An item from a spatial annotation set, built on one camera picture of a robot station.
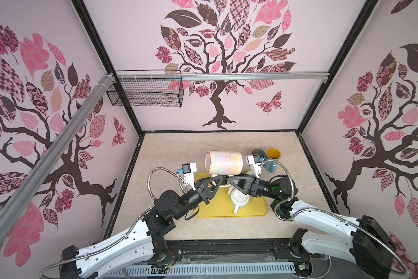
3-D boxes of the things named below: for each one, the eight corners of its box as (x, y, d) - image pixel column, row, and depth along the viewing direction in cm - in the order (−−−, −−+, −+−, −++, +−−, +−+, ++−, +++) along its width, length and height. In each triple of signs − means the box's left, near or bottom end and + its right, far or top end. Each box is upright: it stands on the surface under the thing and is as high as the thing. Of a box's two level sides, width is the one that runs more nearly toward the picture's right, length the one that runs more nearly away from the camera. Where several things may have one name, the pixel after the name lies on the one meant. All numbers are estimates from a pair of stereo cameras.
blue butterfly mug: (259, 171, 102) (265, 157, 91) (263, 159, 108) (269, 144, 97) (272, 176, 100) (279, 161, 89) (275, 163, 106) (282, 148, 95)
